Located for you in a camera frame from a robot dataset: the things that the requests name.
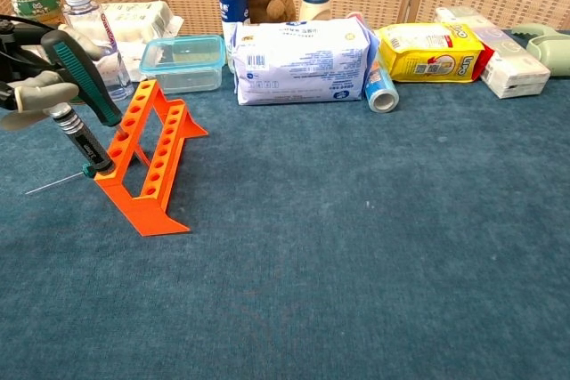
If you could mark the orange screwdriver rack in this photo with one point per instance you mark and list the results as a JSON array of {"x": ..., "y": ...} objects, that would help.
[{"x": 151, "y": 220}]

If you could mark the clear container blue lid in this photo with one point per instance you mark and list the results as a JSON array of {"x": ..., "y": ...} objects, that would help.
[{"x": 187, "y": 64}]

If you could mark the white blue wet wipes pack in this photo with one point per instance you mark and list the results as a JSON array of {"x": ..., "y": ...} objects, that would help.
[{"x": 303, "y": 59}]

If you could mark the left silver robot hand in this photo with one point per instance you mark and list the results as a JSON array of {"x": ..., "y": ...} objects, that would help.
[{"x": 40, "y": 91}]

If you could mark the pink white snack bag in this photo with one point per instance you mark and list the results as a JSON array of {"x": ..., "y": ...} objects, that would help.
[{"x": 133, "y": 59}]

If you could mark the clear water bottle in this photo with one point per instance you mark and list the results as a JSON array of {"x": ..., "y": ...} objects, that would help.
[{"x": 89, "y": 15}]

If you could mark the pastel tissue pack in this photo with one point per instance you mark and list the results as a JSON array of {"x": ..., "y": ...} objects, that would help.
[{"x": 512, "y": 64}]

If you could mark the white toilet paper pack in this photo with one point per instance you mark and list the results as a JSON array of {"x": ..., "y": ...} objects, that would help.
[{"x": 147, "y": 15}]

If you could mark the light green lint roller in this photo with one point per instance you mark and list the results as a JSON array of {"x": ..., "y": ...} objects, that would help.
[{"x": 550, "y": 50}]

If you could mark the blue felt table cover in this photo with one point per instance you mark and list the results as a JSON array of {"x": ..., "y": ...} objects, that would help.
[{"x": 311, "y": 264}]

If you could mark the blue plastic wrap roll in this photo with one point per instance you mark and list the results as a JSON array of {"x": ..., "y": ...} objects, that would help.
[{"x": 380, "y": 91}]

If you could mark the yellow snack box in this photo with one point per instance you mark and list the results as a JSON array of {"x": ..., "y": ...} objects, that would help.
[{"x": 427, "y": 55}]

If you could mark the black silver precision screwdriver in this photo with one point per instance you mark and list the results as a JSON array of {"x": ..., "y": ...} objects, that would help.
[{"x": 87, "y": 144}]

